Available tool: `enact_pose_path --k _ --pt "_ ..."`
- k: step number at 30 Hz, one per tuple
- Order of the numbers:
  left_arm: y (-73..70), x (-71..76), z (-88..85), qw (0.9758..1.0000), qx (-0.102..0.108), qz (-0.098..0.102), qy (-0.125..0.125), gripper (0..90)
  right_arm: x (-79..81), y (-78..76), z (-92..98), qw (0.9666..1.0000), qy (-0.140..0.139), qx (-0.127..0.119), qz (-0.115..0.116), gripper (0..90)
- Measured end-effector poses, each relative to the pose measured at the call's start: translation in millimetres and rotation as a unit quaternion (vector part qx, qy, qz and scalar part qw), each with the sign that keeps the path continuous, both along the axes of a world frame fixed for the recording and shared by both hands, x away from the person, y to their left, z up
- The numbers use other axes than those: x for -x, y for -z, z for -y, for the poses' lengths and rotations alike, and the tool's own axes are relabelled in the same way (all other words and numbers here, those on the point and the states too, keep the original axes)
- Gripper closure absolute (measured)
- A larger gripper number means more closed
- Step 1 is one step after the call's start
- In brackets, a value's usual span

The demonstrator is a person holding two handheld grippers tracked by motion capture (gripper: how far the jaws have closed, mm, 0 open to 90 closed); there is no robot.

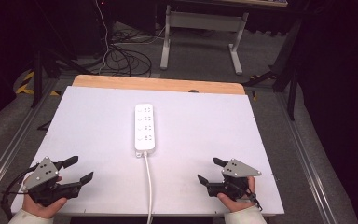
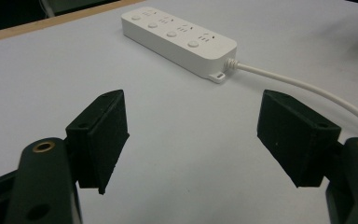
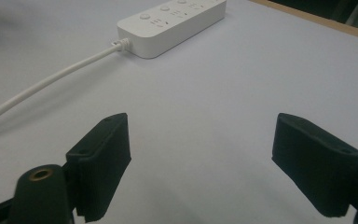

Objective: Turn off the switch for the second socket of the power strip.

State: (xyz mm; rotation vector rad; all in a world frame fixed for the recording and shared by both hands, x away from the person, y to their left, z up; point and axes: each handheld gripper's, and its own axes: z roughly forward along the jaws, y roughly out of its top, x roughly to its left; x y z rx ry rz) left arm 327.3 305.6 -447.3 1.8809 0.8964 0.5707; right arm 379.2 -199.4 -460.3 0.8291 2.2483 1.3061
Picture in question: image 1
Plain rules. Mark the aluminium floor rail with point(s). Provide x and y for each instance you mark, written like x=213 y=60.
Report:
x=307 y=161
x=12 y=146

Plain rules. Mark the black metal stand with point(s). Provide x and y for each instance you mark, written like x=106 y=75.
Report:
x=287 y=68

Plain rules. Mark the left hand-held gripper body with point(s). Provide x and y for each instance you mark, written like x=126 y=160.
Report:
x=45 y=174

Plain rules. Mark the white power strip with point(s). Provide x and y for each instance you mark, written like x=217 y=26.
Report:
x=144 y=130

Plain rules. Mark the white table board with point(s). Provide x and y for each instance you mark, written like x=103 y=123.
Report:
x=199 y=140

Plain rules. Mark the black tripod stand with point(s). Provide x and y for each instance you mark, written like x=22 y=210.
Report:
x=38 y=77

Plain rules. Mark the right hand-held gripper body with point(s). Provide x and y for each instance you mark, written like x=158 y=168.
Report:
x=240 y=169

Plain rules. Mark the person's right hand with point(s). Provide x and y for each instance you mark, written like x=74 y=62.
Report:
x=240 y=206

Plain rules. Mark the yellow black floor tape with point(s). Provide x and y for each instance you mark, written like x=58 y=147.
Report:
x=24 y=84

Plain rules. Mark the person's left hand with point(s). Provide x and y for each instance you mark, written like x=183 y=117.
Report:
x=42 y=211

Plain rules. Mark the white metal desk frame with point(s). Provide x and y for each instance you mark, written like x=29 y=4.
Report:
x=203 y=20

